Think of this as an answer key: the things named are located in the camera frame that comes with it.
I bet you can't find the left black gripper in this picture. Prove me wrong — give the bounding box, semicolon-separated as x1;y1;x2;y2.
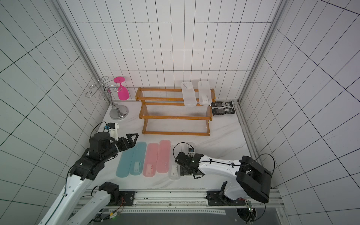
102;133;139;161

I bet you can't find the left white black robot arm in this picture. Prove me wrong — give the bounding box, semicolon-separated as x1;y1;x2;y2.
40;131;139;225

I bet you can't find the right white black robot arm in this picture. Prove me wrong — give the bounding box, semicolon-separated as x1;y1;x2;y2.
174;152;272;203

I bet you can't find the teal pencil case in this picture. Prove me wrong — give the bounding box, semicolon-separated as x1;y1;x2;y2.
116;147;135;178
129;142;147;176

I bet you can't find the pink pencil case right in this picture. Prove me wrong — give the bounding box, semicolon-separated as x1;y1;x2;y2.
156;140;171;173

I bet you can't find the pink pencil case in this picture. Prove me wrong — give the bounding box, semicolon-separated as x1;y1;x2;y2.
143;143;159;178
156;140;171;173

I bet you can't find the teal pencil case far left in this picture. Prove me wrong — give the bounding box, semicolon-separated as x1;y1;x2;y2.
116;147;135;178

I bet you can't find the pink pencil case left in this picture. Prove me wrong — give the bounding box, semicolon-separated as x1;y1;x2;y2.
143;143;159;178

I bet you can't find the orange wooden three-tier shelf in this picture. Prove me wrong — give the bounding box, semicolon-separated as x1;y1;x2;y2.
136;87;216;136

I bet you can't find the silver metal glass rack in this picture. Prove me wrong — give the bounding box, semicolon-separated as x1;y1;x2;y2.
85;76;128;121

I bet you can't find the pink plastic wine glass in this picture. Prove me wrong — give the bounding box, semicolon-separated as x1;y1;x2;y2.
114;76;130;101

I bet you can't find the black patterned pouch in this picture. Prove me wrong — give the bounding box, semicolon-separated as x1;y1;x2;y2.
211;101;235;115

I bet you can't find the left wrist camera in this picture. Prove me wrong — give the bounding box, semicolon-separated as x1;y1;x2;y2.
104;123;119;141

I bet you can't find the aluminium mounting rail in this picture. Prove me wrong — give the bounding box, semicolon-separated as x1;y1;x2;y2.
70;189;285;219

